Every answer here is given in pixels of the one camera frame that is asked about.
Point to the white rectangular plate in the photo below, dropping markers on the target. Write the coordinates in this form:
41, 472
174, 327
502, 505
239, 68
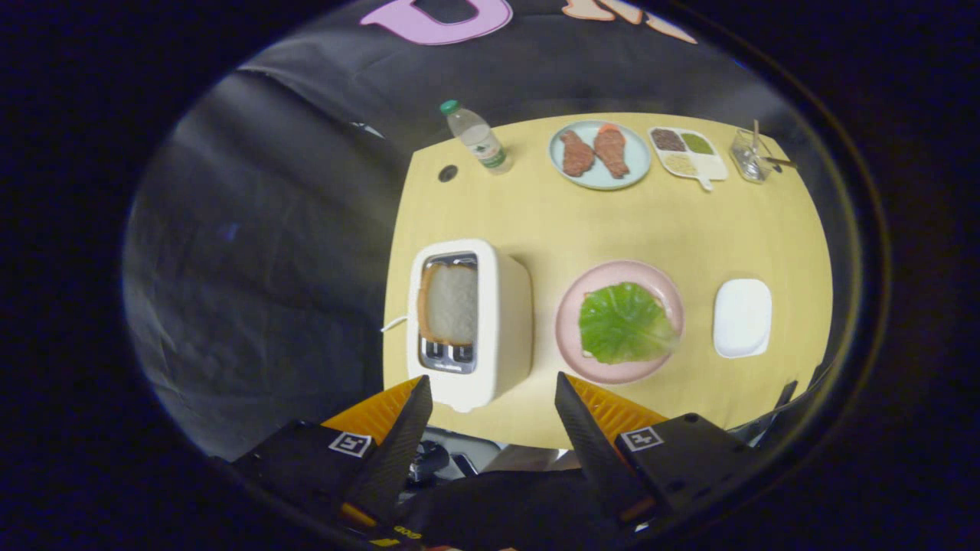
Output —
743, 317

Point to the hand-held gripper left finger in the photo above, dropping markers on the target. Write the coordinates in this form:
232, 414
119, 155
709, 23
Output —
398, 451

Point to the brown meat piece orange tip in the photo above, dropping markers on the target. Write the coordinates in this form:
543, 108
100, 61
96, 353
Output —
612, 153

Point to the wooden stick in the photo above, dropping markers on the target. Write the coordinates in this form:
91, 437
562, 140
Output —
756, 138

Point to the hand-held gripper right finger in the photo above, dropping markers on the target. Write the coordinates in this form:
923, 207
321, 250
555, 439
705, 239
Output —
589, 444

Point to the clear plastic water bottle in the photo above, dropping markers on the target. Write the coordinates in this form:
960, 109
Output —
478, 141

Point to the round pink plate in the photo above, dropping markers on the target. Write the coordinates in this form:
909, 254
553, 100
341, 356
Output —
570, 337

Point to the round light blue plate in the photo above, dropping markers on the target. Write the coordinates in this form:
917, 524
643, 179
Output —
593, 179

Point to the white toaster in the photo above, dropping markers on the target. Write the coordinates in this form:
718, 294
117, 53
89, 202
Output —
505, 321

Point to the pile of dark beans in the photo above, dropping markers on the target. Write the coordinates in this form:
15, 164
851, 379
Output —
668, 139

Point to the green lettuce leaf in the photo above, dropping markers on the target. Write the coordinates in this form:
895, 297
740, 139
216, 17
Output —
624, 321

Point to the white divided dish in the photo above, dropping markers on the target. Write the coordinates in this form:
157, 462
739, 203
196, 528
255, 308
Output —
712, 164

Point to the white bread slice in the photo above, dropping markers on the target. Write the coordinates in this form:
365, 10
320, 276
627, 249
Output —
452, 306

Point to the pile of yellow beans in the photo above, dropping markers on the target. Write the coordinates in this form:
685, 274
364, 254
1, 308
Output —
680, 163

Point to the clear glass cup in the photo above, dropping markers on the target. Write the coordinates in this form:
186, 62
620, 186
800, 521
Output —
749, 167

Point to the pile of green beans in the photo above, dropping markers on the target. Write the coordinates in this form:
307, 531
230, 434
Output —
697, 142

